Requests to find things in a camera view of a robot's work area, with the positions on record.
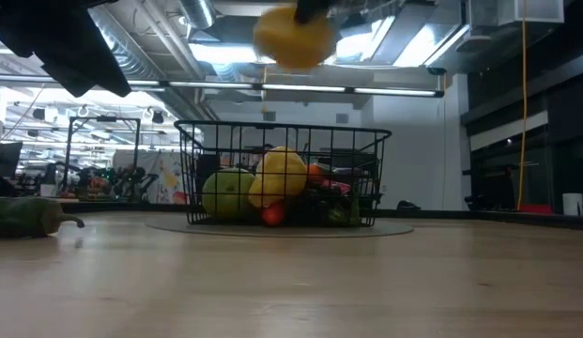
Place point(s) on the black grape bunch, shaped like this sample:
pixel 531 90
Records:
pixel 307 206

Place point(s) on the long ceiling light bar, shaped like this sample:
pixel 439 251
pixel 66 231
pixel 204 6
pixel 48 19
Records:
pixel 300 87

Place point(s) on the white printed cloth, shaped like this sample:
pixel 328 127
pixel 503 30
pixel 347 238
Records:
pixel 164 176

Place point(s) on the yellow starfruit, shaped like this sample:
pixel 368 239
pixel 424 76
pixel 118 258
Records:
pixel 291 44

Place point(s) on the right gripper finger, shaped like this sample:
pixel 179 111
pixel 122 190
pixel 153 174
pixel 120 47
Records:
pixel 312 10

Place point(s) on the white cup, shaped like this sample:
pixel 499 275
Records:
pixel 572 204

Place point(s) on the tangerine cluster with leaves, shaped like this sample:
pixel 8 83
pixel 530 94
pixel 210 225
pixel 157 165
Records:
pixel 314 173

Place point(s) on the grey round mat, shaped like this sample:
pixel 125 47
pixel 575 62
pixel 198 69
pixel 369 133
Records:
pixel 394 229

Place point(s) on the orange carrot with green leaves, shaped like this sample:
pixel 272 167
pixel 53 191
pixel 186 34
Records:
pixel 273 213

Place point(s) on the silver ventilation duct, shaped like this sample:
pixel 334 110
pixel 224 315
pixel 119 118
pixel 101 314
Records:
pixel 197 11

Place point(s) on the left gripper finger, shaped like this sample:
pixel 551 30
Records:
pixel 89 66

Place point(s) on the dark green cucumber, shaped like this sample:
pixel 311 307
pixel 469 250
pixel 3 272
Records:
pixel 23 217

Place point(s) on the green pear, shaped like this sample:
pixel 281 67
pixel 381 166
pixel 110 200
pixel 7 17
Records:
pixel 227 195

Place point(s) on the black computer monitor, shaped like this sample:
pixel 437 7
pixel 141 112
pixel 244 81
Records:
pixel 4 159

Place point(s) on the red box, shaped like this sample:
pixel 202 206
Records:
pixel 535 208

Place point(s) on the black metal rack frame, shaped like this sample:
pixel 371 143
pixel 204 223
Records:
pixel 103 119

